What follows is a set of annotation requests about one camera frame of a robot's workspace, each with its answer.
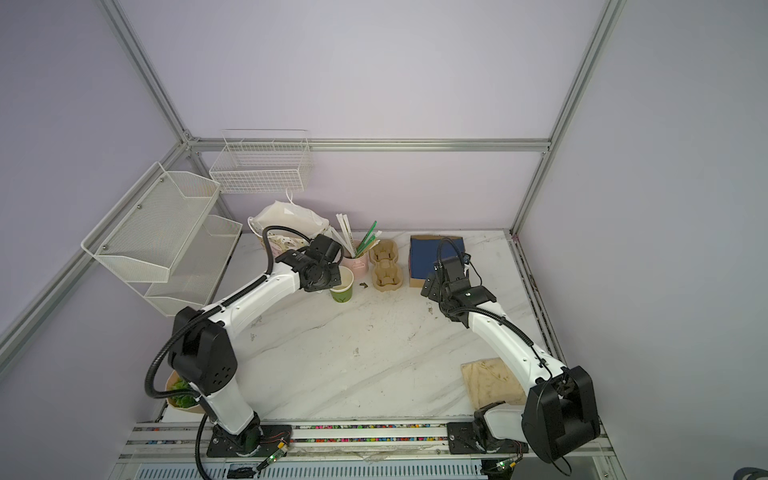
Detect green paper coffee cup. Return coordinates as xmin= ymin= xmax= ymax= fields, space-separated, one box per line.
xmin=330 ymin=266 xmax=355 ymax=303

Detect cartoon animal paper gift bag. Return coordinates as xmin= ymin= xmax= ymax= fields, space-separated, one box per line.
xmin=247 ymin=198 xmax=330 ymax=258

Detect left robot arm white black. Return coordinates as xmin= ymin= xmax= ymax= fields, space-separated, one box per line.
xmin=167 ymin=234 xmax=342 ymax=457

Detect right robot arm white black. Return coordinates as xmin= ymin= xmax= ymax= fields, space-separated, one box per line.
xmin=421 ymin=257 xmax=601 ymax=464

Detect pink metal straw bucket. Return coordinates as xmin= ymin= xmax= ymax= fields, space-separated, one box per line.
xmin=341 ymin=249 xmax=369 ymax=280

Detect cardboard box of blue napkins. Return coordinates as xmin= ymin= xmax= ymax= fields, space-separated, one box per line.
xmin=408 ymin=235 xmax=465 ymax=288

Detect white wrapped straw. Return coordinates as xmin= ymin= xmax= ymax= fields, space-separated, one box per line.
xmin=336 ymin=213 xmax=357 ymax=258

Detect green wrapped straw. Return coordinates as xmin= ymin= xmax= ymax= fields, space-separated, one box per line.
xmin=356 ymin=221 xmax=378 ymax=257

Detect brown paper wrapped straw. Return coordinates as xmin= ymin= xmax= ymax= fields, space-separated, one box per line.
xmin=357 ymin=238 xmax=380 ymax=258

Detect stacked brown pulp cup carriers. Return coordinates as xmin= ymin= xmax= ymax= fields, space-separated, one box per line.
xmin=369 ymin=239 xmax=404 ymax=292

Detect beige cloth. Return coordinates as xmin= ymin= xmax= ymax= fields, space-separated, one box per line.
xmin=461 ymin=358 xmax=526 ymax=410

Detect white mesh two-tier shelf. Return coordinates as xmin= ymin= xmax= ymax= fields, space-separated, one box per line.
xmin=81 ymin=163 xmax=242 ymax=317

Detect white wire basket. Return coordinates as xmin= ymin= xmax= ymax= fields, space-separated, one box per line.
xmin=209 ymin=129 xmax=314 ymax=194

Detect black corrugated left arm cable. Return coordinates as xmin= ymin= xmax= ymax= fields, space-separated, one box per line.
xmin=143 ymin=224 xmax=316 ymax=480

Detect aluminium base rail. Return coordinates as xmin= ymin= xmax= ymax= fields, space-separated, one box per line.
xmin=109 ymin=415 xmax=624 ymax=479

